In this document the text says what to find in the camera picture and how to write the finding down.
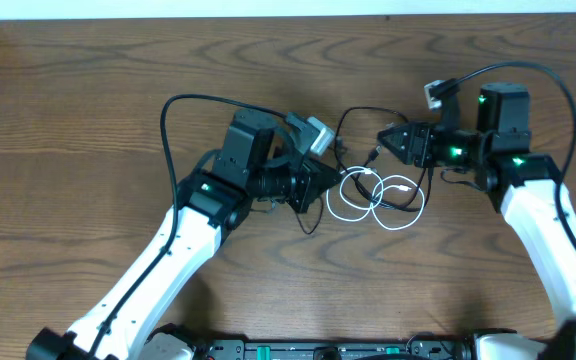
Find black usb cable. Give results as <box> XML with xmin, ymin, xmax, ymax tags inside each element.
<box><xmin>333</xmin><ymin>106</ymin><xmax>433</xmax><ymax>214</ymax></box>

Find white usb cable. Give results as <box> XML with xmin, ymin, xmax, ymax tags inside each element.
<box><xmin>325</xmin><ymin>166</ymin><xmax>426</xmax><ymax>232</ymax></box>

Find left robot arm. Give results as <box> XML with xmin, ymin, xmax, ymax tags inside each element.
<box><xmin>26</xmin><ymin>109</ymin><xmax>340</xmax><ymax>359</ymax></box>

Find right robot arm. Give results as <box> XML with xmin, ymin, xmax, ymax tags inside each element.
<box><xmin>377</xmin><ymin>81</ymin><xmax>576</xmax><ymax>359</ymax></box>

